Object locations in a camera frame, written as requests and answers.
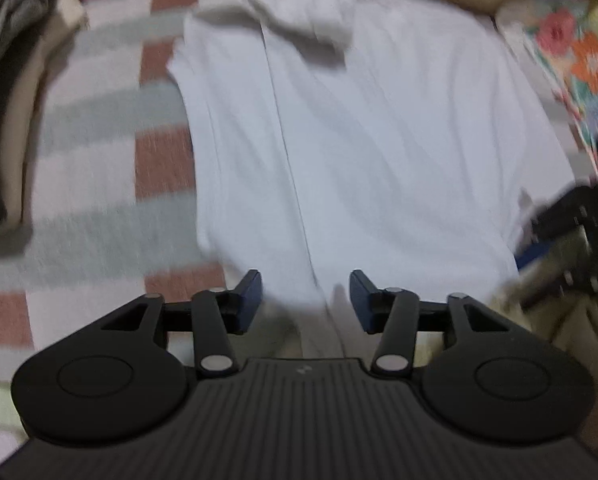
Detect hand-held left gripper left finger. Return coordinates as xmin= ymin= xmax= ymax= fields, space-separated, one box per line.
xmin=101 ymin=269 xmax=264 ymax=378

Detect floral blanket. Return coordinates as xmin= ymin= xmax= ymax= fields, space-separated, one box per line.
xmin=496 ymin=0 xmax=598 ymax=176

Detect stack of folded clothes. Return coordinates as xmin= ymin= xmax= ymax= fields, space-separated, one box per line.
xmin=0 ymin=0 xmax=87 ymax=233

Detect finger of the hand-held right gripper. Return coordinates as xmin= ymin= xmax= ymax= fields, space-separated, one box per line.
xmin=514 ymin=180 xmax=598 ymax=306

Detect white sweatshirt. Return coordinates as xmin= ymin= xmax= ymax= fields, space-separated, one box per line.
xmin=166 ymin=0 xmax=577 ymax=361

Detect striped dog print rug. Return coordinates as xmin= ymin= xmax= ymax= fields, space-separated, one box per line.
xmin=0 ymin=0 xmax=300 ymax=396

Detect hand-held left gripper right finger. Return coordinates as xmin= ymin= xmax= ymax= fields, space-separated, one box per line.
xmin=349 ymin=269 xmax=512 ymax=376

